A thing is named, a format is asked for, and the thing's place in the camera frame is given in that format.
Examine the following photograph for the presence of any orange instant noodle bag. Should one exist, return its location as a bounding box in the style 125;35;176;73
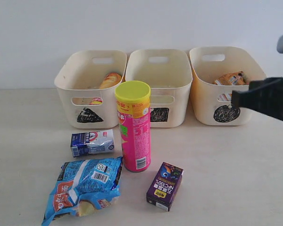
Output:
213;71;248;102

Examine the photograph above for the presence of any cream bin with square mark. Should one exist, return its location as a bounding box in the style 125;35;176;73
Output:
125;49;192;128

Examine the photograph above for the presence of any purple juice carton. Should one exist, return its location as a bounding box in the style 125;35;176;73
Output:
146;162;183;211

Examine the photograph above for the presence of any cream bin with triangle mark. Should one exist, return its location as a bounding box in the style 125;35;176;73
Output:
54;50;127;129

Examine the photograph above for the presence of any blue white milk carton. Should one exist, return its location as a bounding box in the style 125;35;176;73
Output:
70;129;115;157

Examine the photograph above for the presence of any pink Lays chips can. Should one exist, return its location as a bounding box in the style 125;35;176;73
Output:
115;81;151;172

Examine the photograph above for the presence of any blue instant noodle bag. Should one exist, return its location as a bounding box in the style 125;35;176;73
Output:
42;157;123;226

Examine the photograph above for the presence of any cream bin with circle mark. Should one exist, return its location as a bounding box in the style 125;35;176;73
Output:
189;47;266;126

